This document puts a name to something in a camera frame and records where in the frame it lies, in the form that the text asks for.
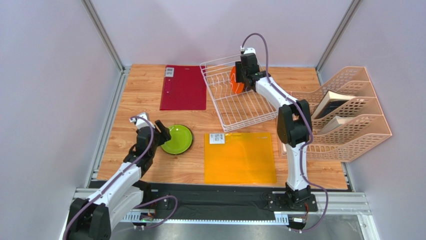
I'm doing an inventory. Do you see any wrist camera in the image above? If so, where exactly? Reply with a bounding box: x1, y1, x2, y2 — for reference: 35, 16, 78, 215
240, 47, 256, 55
129, 112, 155, 130

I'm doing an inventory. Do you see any red mat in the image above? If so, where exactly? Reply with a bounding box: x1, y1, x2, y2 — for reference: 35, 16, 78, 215
159, 65, 207, 111

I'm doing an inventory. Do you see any green plastic plate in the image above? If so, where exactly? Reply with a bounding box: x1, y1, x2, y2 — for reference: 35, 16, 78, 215
161, 124, 184, 155

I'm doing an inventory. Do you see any orange plastic plate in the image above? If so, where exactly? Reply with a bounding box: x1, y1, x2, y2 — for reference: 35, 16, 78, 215
229, 66, 245, 95

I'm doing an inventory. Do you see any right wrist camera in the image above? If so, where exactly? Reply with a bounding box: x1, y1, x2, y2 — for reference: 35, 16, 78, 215
240, 47, 256, 55

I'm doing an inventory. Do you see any orange mat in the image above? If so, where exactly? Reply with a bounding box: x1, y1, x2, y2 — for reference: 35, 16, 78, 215
204, 132, 277, 185

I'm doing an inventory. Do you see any white label on red mat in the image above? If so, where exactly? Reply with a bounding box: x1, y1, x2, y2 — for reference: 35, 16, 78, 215
164, 66, 175, 78

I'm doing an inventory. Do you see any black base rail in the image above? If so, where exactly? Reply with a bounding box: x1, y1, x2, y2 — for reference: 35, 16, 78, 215
88, 181, 319, 222

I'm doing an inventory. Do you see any white wire dish rack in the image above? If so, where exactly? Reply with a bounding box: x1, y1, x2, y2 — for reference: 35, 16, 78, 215
199, 54, 278, 132

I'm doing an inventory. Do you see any white barcode label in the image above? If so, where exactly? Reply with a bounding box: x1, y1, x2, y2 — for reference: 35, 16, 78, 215
208, 133, 226, 145

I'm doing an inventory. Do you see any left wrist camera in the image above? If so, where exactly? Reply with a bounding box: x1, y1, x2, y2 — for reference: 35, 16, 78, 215
129, 112, 155, 130

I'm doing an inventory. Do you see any tan book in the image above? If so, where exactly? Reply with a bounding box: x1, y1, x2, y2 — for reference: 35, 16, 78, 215
316, 116, 354, 135

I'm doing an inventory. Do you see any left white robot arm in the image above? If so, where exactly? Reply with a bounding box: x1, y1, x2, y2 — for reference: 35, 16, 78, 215
62, 113, 171, 240

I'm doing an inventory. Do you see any black cover book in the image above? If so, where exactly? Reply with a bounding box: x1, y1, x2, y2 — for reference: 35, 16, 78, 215
311, 90, 356, 120

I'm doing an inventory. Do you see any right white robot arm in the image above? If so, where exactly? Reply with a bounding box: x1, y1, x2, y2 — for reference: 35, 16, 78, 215
235, 52, 312, 210

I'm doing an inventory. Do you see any red floral plate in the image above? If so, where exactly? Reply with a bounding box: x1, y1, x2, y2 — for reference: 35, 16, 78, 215
181, 125, 195, 154

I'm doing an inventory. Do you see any beige plastic file organizer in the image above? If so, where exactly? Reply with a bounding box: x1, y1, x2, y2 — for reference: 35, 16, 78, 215
290, 66, 392, 163

